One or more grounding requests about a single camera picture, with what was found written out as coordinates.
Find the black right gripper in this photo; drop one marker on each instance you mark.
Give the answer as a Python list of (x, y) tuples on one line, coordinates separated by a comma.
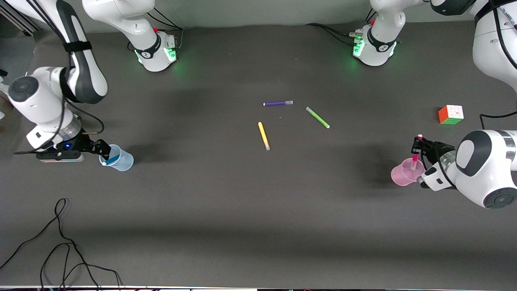
[(86, 141)]

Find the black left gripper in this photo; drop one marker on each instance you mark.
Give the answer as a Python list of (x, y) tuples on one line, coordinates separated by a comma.
[(435, 150)]

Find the blue marker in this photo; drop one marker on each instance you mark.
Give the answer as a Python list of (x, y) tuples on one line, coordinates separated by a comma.
[(111, 159)]

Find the pink marker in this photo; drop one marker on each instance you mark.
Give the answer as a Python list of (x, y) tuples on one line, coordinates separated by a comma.
[(415, 161)]

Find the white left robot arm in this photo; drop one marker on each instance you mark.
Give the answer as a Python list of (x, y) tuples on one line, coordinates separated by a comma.
[(484, 169)]

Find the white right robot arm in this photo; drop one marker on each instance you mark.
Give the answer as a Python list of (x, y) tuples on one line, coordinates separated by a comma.
[(40, 105)]

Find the translucent blue plastic cup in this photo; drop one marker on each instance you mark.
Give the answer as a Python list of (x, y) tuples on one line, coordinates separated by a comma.
[(121, 161)]

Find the translucent pink plastic cup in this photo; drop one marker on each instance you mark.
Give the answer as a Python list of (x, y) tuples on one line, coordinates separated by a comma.
[(400, 176)]

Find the colourful puzzle cube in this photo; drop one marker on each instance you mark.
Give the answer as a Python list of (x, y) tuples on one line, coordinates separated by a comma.
[(451, 115)]

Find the green marker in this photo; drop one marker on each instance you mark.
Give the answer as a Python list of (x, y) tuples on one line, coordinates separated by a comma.
[(317, 117)]

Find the purple marker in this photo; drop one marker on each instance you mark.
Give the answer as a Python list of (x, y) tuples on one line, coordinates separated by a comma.
[(276, 104)]

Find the yellow marker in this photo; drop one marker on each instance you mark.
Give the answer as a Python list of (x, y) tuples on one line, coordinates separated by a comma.
[(263, 135)]

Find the aluminium frame rail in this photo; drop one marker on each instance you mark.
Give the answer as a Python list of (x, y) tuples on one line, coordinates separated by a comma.
[(16, 22)]

